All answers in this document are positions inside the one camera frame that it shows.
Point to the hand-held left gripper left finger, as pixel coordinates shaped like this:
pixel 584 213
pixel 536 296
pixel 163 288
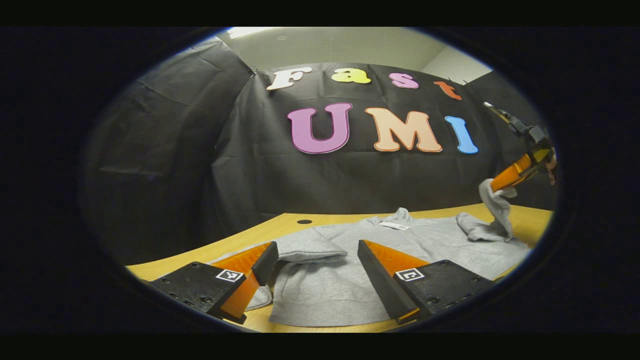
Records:
pixel 267 262

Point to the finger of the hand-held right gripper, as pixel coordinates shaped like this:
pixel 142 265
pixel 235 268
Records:
pixel 512 173

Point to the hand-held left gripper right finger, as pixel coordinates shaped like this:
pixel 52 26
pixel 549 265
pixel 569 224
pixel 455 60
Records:
pixel 377 277

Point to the grey sweatshirt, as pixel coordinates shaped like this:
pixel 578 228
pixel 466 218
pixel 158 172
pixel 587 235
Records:
pixel 325 290

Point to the black backdrop cloth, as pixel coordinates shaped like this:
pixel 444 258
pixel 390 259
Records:
pixel 250 175

